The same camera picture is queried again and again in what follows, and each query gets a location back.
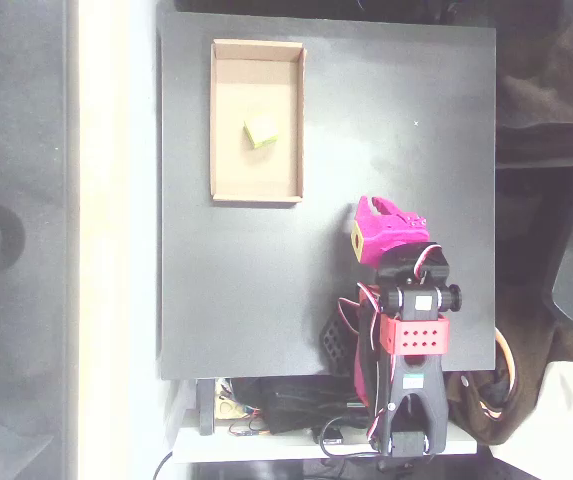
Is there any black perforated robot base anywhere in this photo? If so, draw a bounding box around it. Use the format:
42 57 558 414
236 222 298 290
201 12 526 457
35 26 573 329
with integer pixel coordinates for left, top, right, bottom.
318 309 360 377

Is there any small wired circuit board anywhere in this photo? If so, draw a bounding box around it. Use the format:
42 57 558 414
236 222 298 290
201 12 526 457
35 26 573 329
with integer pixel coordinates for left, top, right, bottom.
214 378 263 422

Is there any black power adapter bundle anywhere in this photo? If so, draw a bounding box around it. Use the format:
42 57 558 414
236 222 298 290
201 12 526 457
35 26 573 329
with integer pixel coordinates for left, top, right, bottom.
259 378 370 434

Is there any brown jacket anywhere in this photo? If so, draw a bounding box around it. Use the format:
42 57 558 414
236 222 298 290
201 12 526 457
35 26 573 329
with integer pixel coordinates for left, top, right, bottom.
440 324 550 447

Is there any black cable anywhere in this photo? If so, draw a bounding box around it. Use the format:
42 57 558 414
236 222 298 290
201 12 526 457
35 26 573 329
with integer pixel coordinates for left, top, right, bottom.
152 450 175 480

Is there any yellow-green cube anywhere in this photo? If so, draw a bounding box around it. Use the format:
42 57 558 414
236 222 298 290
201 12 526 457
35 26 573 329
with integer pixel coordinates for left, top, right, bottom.
243 113 281 151

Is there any white shelf board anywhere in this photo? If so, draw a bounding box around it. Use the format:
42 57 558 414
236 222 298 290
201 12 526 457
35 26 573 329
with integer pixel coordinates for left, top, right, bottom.
172 423 478 464

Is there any open cardboard box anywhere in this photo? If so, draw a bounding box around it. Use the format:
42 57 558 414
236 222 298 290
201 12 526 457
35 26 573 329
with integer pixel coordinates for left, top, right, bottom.
209 38 308 205

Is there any black table clamp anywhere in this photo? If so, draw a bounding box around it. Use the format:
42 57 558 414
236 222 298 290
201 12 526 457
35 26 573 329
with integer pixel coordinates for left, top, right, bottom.
196 378 216 437

